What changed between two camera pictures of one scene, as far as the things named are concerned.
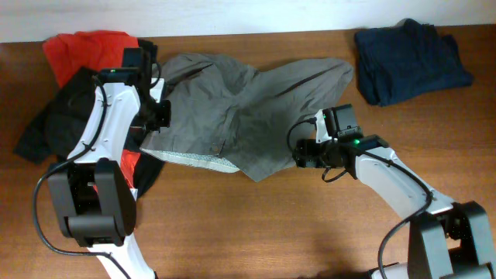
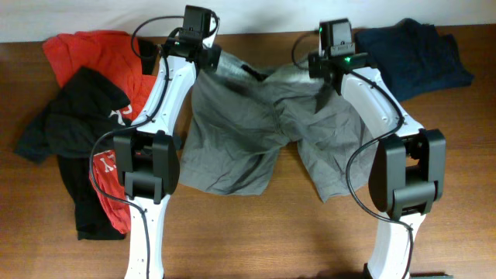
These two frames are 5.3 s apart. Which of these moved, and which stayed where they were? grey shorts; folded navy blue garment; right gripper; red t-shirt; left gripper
Moved: grey shorts; left gripper; right gripper
Stayed: red t-shirt; folded navy blue garment
